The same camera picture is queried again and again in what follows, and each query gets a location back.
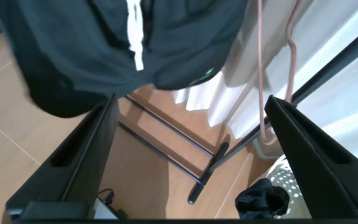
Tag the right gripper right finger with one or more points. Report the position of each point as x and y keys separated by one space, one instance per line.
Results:
x=309 y=174

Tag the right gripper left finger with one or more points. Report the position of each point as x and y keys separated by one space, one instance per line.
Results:
x=79 y=177

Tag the black garment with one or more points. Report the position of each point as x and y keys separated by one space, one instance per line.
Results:
x=259 y=199

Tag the black shorts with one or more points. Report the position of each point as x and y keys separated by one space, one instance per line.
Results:
x=73 y=46

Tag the white laundry basket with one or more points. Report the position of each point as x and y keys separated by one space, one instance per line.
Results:
x=286 y=183

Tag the black clothes rack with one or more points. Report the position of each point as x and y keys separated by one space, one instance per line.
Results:
x=207 y=175

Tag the pink clothes hanger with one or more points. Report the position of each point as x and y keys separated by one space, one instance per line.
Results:
x=260 y=62

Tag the white curtain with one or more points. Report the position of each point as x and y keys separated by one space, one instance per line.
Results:
x=337 y=109

